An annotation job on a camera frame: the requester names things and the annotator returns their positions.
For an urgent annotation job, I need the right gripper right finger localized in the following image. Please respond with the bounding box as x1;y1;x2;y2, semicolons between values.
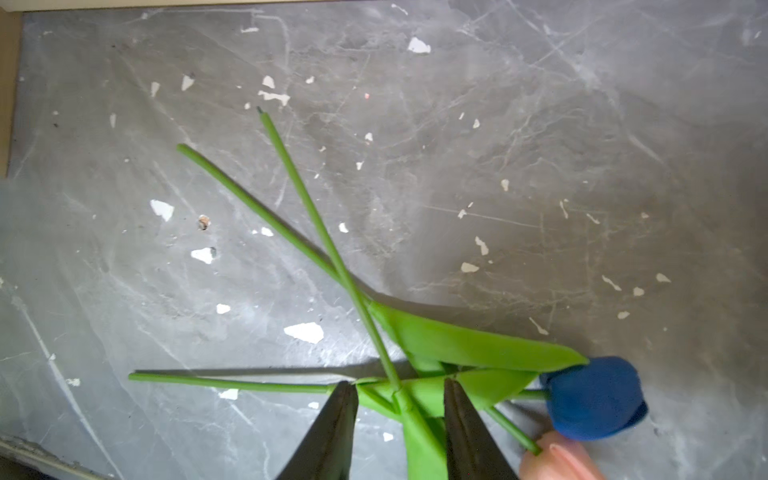
443;379;518;480

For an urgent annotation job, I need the blue artificial tulip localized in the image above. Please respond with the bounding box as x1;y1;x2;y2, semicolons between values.
177;144;648;441

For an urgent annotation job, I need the pink artificial tulip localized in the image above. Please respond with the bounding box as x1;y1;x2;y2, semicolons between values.
129;370;605;479

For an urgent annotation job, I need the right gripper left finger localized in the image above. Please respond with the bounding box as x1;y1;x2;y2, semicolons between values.
277;381;359;480

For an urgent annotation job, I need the white artificial tulip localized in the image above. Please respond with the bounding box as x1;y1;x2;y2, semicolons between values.
257;108;447;474

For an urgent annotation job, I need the wooden clothes rack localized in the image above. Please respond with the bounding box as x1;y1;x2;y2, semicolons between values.
1;0;264;178

